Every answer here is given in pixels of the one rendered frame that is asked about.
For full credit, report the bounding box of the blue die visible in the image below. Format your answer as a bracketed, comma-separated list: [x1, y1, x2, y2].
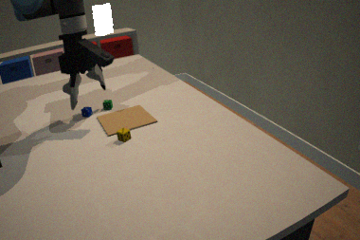
[81, 107, 93, 118]

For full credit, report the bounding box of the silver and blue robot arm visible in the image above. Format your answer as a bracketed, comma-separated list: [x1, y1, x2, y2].
[10, 0, 115, 67]

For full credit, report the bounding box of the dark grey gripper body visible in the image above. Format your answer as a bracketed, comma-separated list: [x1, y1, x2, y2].
[58, 30, 95, 74]

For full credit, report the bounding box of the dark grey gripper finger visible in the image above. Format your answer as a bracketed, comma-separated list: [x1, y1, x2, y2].
[63, 61, 81, 110]
[86, 63, 106, 90]

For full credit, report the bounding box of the yellow die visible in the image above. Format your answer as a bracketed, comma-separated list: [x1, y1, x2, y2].
[117, 128, 131, 142]

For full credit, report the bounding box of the green die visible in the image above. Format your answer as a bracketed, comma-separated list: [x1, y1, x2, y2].
[103, 100, 113, 110]

